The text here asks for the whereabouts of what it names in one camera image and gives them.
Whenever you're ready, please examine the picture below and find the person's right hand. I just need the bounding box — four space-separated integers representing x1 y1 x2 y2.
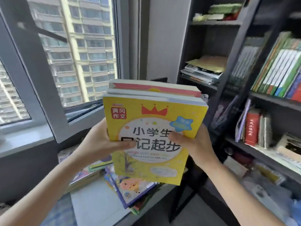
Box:
168 124 223 169

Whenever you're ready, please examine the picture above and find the person's left hand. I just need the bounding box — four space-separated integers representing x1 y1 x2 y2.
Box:
76 118 137 168

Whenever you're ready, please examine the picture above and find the yellow crown cover book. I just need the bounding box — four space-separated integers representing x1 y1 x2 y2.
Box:
103 93 209 186

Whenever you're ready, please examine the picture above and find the white thin book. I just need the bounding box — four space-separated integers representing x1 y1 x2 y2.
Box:
106 88 205 102

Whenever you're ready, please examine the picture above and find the red edged book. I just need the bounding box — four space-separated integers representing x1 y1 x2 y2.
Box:
109 79 202 98

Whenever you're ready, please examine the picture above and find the person's left forearm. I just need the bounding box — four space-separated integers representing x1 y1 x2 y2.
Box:
0 156 100 226

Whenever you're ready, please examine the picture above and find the person's right forearm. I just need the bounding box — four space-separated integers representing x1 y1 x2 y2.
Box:
199 161 287 226

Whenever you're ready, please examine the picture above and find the green thin book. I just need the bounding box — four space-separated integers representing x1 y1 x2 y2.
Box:
88 160 114 172

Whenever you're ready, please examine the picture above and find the purple edged picture book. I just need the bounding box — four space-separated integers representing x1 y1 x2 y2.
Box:
104 163 161 210

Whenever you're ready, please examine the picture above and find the colourful children's book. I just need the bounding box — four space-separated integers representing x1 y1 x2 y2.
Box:
58 143 113 194

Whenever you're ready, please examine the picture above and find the purple thin book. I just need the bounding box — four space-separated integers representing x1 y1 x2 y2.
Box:
235 99 251 143

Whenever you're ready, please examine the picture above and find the stack of magazines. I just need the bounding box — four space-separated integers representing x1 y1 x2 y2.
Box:
180 63 224 85

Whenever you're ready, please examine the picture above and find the red thick book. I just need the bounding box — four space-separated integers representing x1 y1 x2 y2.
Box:
244 108 261 147

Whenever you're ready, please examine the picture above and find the gold paper envelope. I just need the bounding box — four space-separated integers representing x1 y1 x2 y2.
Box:
185 55 228 73

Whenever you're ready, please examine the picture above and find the grey book pair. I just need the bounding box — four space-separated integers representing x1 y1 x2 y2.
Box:
258 113 273 149

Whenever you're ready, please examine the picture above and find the pile of lower shelf books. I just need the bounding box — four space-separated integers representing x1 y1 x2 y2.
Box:
222 155 301 226

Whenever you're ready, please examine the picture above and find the row of grey books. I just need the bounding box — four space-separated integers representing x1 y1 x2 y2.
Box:
229 37 267 90

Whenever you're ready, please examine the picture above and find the apartment building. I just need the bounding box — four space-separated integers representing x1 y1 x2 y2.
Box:
0 0 117 126

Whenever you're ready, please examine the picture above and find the dark bookshelf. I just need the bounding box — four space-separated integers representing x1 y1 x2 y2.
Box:
168 0 301 226

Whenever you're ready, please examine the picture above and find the flat lying white book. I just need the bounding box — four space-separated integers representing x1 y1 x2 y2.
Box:
275 133 301 163

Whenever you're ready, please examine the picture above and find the row of green white books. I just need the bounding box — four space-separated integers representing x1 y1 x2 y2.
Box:
251 31 301 103

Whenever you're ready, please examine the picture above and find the pile of green yellow papers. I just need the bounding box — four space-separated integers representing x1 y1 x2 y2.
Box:
192 3 243 22

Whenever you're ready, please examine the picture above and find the grey window frame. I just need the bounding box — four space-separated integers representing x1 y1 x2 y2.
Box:
0 0 151 158

